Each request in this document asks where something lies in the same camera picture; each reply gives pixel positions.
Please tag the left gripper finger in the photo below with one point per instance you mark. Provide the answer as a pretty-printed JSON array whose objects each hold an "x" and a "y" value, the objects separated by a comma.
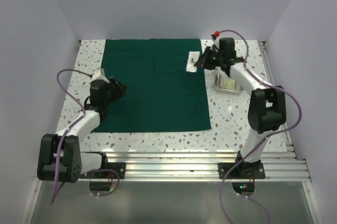
[
  {"x": 116, "y": 84},
  {"x": 120, "y": 91}
]

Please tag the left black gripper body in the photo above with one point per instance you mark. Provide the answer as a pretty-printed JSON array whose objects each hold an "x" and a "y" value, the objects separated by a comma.
[{"x": 110, "y": 96}]

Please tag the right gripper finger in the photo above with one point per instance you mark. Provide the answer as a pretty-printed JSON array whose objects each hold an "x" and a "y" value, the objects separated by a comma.
[
  {"x": 202, "y": 60},
  {"x": 212, "y": 62}
]

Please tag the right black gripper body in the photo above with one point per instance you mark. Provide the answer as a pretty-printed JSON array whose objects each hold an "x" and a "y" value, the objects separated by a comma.
[{"x": 217, "y": 52}]

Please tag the suture packet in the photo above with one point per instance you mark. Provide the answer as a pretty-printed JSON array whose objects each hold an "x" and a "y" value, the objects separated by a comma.
[{"x": 193, "y": 57}]

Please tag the stainless steel tray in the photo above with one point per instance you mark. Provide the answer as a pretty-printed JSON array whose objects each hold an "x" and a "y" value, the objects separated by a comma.
[{"x": 218, "y": 73}]

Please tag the dark green surgical cloth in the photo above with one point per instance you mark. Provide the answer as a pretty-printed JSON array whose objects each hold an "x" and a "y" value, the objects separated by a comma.
[{"x": 161, "y": 95}]

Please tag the glove packet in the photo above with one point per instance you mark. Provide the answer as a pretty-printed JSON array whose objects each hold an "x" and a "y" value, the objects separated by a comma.
[{"x": 227, "y": 83}]

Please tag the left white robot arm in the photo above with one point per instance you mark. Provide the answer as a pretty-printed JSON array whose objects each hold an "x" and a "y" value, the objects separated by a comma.
[{"x": 60, "y": 157}]

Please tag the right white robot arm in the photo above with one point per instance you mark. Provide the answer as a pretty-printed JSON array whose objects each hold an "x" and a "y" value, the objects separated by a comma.
[{"x": 267, "y": 110}]

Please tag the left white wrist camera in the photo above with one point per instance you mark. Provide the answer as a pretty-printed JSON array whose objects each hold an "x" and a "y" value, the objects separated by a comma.
[{"x": 98, "y": 74}]

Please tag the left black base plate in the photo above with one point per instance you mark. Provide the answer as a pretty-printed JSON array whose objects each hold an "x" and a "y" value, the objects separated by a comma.
[{"x": 110, "y": 170}]

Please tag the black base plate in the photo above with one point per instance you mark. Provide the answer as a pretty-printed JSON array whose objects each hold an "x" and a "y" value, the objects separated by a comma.
[
  {"x": 246, "y": 178},
  {"x": 110, "y": 170}
]

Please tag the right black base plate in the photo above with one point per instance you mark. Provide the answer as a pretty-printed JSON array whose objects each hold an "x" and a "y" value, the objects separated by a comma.
[{"x": 246, "y": 178}]

